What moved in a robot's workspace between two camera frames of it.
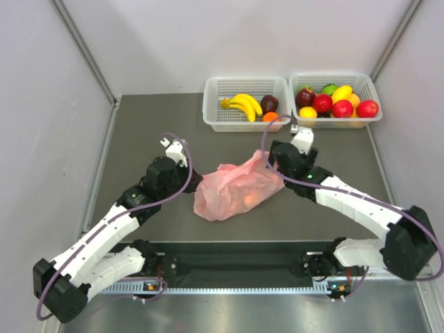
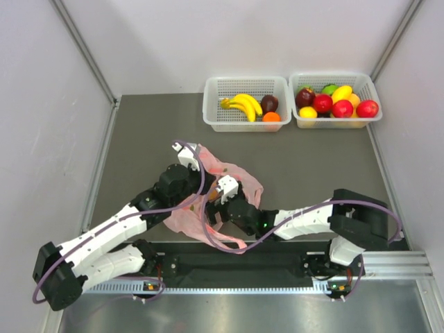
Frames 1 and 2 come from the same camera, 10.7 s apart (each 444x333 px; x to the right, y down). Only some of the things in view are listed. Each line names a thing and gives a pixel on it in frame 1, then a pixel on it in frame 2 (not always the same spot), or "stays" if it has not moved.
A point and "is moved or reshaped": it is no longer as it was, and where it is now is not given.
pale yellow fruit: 354,100 stays
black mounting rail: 236,260 stays
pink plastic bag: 232,189 is moved or reshaped
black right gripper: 311,157 -> 211,208
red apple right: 367,108 stays
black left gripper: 186,171 -> 199,175
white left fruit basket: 223,118 stays
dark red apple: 304,97 stays
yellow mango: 342,93 stays
